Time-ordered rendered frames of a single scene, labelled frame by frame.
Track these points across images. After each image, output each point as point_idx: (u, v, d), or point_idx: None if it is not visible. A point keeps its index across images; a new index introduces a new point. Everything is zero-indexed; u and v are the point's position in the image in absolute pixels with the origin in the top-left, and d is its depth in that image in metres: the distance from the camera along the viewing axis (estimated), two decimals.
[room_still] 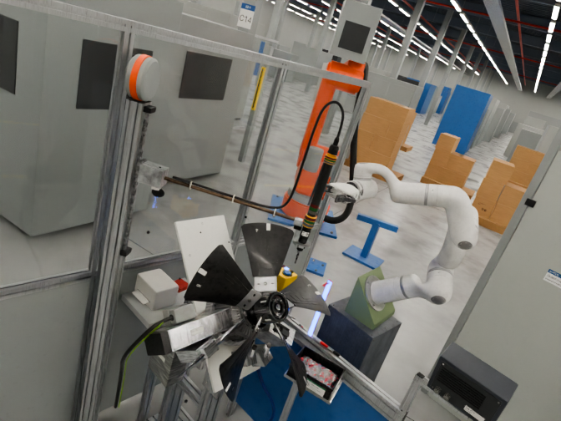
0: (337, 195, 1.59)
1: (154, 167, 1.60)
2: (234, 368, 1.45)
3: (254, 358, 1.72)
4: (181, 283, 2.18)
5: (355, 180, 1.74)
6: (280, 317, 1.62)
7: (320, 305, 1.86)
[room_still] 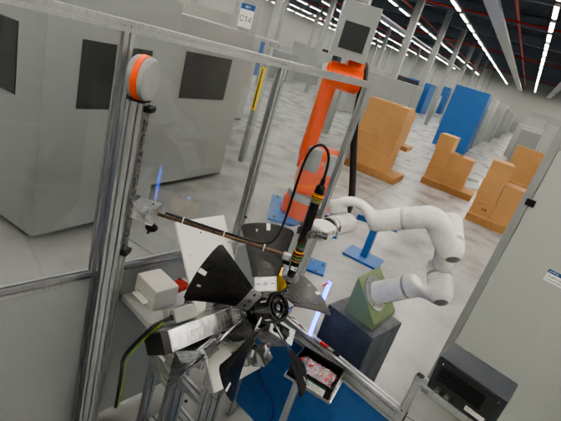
0: (308, 232, 1.59)
1: (147, 204, 1.65)
2: (234, 368, 1.45)
3: (254, 358, 1.72)
4: (181, 283, 2.18)
5: (332, 216, 1.74)
6: (280, 317, 1.62)
7: (320, 305, 1.86)
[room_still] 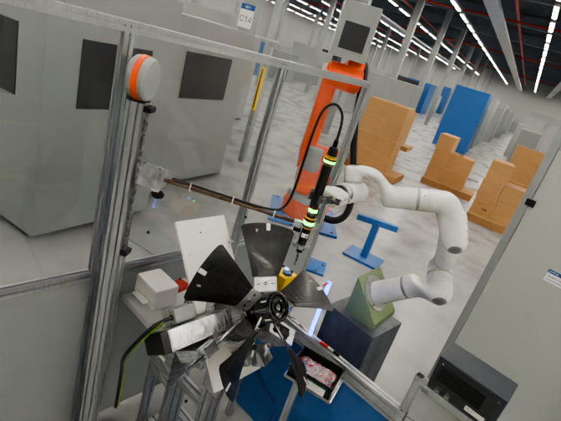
0: (320, 197, 1.54)
1: (154, 169, 1.60)
2: (234, 368, 1.45)
3: (254, 358, 1.72)
4: (181, 283, 2.18)
5: (344, 184, 1.69)
6: (280, 317, 1.62)
7: (322, 301, 1.85)
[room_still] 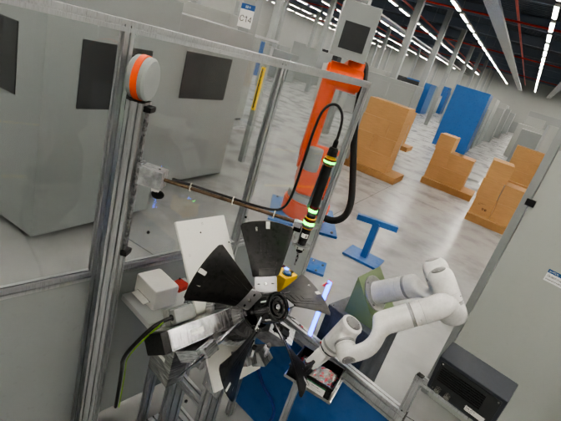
0: (310, 373, 1.72)
1: (154, 169, 1.60)
2: (219, 270, 1.50)
3: (254, 358, 1.72)
4: (181, 283, 2.18)
5: None
6: (270, 313, 1.60)
7: (300, 380, 1.64)
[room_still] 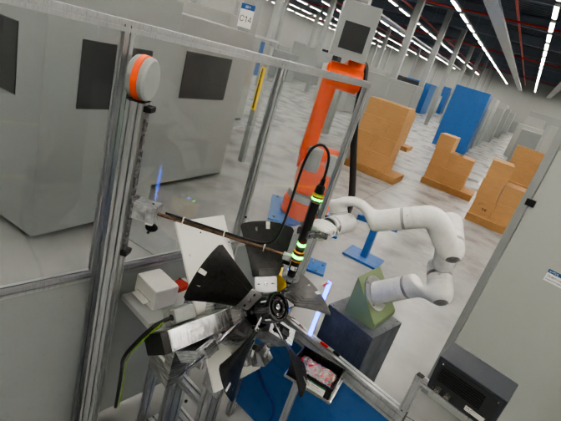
0: (308, 232, 1.59)
1: (147, 204, 1.65)
2: (219, 270, 1.50)
3: (254, 358, 1.72)
4: (181, 283, 2.18)
5: (332, 216, 1.74)
6: (270, 313, 1.60)
7: (300, 380, 1.64)
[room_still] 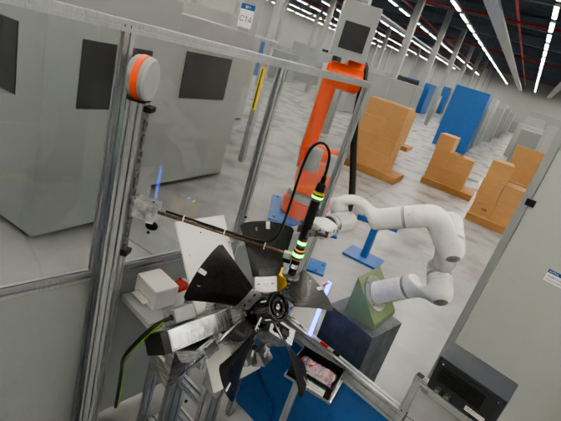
0: (308, 230, 1.59)
1: (148, 202, 1.65)
2: (219, 270, 1.50)
3: (254, 358, 1.72)
4: (181, 283, 2.18)
5: (333, 215, 1.74)
6: (270, 313, 1.60)
7: (300, 380, 1.64)
